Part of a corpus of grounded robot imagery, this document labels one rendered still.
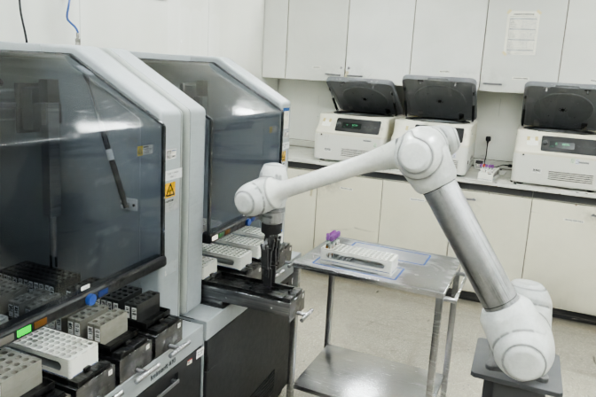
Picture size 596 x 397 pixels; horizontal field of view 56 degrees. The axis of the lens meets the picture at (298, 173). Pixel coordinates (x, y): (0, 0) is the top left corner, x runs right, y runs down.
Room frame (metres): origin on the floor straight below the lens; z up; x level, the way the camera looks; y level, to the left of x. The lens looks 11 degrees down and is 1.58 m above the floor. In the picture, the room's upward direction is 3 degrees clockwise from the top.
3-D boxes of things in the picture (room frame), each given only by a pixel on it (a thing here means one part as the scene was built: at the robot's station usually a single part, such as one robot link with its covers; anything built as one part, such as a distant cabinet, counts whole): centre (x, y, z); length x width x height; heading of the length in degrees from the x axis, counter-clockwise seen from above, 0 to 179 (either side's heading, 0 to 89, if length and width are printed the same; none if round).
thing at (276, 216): (1.92, 0.08, 1.07); 0.09 x 0.09 x 0.06
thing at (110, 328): (1.44, 0.49, 0.85); 0.12 x 0.02 x 0.06; 159
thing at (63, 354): (1.33, 0.64, 0.83); 0.30 x 0.10 x 0.06; 68
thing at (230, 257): (2.13, 0.32, 0.83); 0.30 x 0.10 x 0.06; 68
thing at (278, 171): (1.91, 0.09, 1.18); 0.13 x 0.11 x 0.16; 160
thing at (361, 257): (2.14, -0.26, 0.85); 0.30 x 0.10 x 0.06; 66
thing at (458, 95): (4.23, -1.03, 1.24); 0.62 x 0.56 x 0.69; 158
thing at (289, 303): (1.95, 0.27, 0.78); 0.73 x 0.14 x 0.09; 68
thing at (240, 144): (2.25, 0.42, 1.28); 0.61 x 0.51 x 0.63; 158
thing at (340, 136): (4.45, -0.48, 1.22); 0.62 x 0.56 x 0.64; 156
